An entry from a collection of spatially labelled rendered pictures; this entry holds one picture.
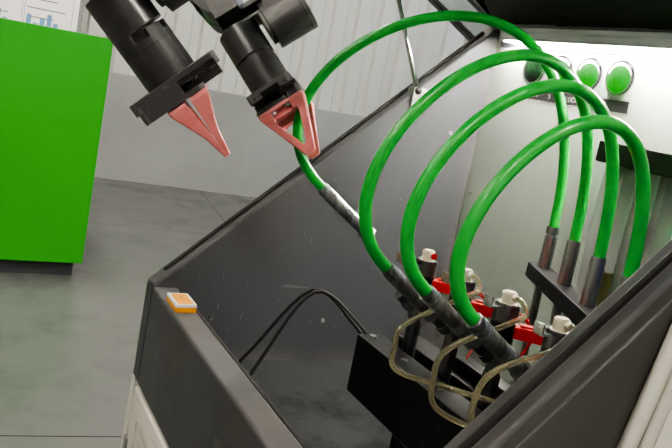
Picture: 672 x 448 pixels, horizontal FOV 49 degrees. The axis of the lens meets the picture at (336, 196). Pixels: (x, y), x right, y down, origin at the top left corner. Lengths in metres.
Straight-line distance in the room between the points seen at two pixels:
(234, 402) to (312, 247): 0.46
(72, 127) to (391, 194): 3.00
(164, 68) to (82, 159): 3.39
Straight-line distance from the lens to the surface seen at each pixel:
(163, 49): 0.77
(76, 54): 4.09
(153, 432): 1.12
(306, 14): 1.02
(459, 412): 0.84
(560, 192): 1.07
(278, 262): 1.22
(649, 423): 0.71
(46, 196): 4.17
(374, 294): 1.32
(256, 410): 0.81
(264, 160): 7.59
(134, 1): 0.78
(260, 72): 1.00
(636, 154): 0.79
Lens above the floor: 1.30
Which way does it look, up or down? 9 degrees down
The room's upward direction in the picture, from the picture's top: 11 degrees clockwise
